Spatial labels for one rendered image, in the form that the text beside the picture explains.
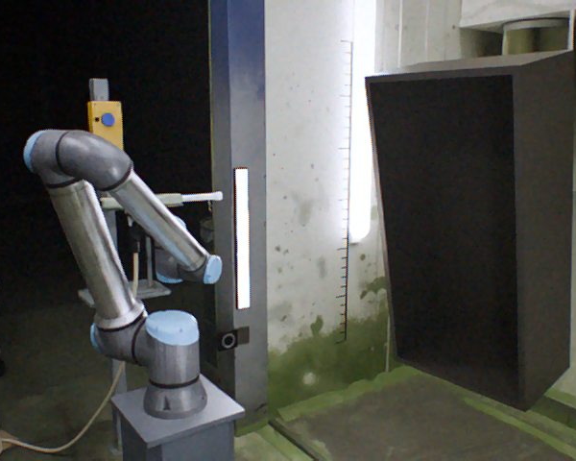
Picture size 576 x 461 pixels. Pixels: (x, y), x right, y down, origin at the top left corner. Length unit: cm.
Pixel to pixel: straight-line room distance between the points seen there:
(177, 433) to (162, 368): 18
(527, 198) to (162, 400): 126
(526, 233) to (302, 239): 114
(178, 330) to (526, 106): 121
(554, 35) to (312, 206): 149
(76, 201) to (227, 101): 107
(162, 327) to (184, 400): 23
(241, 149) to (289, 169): 27
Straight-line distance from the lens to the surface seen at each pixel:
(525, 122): 185
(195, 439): 171
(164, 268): 188
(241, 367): 270
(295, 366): 288
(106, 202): 211
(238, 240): 248
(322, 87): 271
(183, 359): 167
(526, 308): 205
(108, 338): 176
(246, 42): 250
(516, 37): 326
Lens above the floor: 148
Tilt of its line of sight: 12 degrees down
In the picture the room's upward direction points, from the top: straight up
